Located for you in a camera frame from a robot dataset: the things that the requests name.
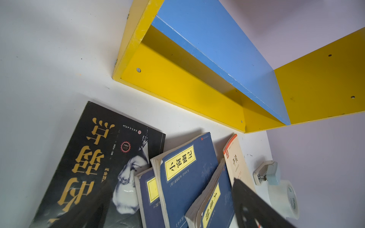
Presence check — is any beige book orange border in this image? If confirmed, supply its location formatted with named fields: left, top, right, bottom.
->
left=223, top=134, right=256, bottom=193

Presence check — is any light blue stapler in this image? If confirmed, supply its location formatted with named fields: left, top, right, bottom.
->
left=253, top=161, right=281, bottom=186

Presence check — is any dark blue book hidden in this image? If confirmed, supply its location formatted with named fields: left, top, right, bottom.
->
left=135, top=168, right=165, bottom=228

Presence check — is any dark blue book upper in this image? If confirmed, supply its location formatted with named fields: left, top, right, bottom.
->
left=151, top=132, right=219, bottom=228

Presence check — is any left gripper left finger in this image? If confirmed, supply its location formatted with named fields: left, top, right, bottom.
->
left=51, top=182, right=113, bottom=228

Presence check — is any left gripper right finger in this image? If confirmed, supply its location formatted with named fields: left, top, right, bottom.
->
left=232, top=178, right=295, bottom=228

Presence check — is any yellow pink blue bookshelf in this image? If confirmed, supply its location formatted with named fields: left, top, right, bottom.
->
left=113, top=1, right=365, bottom=133

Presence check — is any clear tape roll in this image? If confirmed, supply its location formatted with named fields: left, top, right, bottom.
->
left=268, top=180, right=299, bottom=220

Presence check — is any black book gold lettering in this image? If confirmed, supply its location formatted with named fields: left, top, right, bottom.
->
left=30, top=101, right=165, bottom=228

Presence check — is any dark blue book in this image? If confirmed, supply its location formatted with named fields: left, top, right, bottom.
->
left=151, top=132, right=219, bottom=228
left=185, top=158, right=234, bottom=228

